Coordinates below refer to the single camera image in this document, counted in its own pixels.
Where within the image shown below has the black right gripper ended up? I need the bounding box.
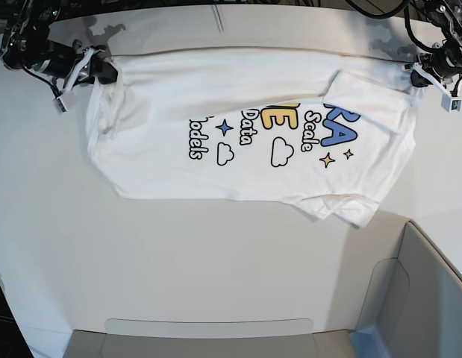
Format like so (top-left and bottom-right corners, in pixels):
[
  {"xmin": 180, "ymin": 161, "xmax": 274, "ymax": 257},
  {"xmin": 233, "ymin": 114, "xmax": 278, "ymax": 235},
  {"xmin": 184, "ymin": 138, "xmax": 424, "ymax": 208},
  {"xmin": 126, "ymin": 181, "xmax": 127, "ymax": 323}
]
[{"xmin": 32, "ymin": 40, "xmax": 118, "ymax": 85}]

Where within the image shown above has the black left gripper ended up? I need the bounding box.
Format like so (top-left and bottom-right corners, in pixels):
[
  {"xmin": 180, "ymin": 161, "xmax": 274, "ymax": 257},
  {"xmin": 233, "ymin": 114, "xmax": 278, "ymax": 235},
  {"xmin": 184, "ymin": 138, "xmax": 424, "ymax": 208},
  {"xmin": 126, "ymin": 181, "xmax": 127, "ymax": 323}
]
[{"xmin": 402, "ymin": 46, "xmax": 462, "ymax": 87}]

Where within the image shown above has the white t-shirt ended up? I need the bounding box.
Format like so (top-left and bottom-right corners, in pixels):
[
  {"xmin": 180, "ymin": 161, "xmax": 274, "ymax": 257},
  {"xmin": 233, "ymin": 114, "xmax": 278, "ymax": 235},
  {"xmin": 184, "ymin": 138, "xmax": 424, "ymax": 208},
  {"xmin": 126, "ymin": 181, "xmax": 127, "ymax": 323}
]
[{"xmin": 86, "ymin": 48, "xmax": 422, "ymax": 227}]

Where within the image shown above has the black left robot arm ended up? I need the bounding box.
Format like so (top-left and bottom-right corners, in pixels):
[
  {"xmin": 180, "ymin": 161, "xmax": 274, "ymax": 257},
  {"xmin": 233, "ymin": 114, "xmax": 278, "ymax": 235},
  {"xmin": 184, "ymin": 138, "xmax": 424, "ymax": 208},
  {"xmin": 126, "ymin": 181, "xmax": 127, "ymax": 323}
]
[{"xmin": 347, "ymin": 1, "xmax": 462, "ymax": 97}]

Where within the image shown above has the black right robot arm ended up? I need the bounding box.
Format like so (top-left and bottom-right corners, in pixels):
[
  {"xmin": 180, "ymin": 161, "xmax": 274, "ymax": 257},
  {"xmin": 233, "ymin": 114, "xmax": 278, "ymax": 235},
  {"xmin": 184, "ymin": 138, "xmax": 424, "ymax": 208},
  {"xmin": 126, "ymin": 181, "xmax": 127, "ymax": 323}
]
[{"xmin": 0, "ymin": 1, "xmax": 118, "ymax": 87}]

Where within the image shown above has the grey box right side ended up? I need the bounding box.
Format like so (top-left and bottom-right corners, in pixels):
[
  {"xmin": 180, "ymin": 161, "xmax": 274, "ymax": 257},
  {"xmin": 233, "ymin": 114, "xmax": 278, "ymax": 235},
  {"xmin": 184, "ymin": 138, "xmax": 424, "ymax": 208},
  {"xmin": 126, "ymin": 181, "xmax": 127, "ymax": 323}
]
[{"xmin": 350, "ymin": 221, "xmax": 462, "ymax": 357}]

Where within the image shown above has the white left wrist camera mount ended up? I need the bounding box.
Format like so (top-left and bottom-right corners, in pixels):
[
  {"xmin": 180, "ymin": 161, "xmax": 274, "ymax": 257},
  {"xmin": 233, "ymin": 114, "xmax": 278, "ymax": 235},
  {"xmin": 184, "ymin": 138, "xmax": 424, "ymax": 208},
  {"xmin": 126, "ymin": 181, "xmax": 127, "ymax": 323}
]
[{"xmin": 411, "ymin": 63, "xmax": 462, "ymax": 113}]

